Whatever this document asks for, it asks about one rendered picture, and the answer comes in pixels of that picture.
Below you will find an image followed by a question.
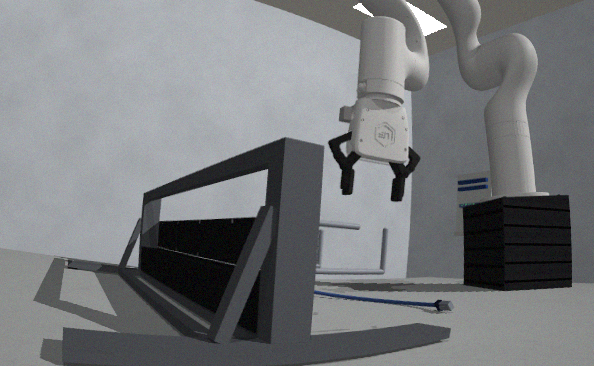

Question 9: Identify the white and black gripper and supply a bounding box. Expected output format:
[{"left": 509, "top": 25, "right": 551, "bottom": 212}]
[{"left": 328, "top": 96, "right": 420, "bottom": 202}]

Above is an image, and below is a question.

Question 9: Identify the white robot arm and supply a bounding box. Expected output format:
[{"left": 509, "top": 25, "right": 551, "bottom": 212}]
[{"left": 357, "top": 0, "right": 549, "bottom": 203}]

